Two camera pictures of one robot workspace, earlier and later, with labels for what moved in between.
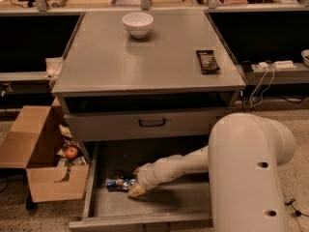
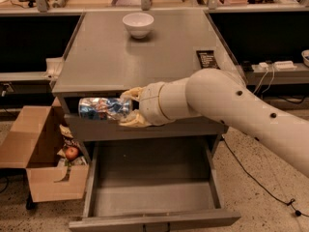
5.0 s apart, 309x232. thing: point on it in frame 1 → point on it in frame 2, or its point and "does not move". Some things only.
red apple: (71, 154) does not move
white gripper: (149, 176) → (150, 102)
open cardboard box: (29, 139) does not move
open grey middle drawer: (179, 205) does not move
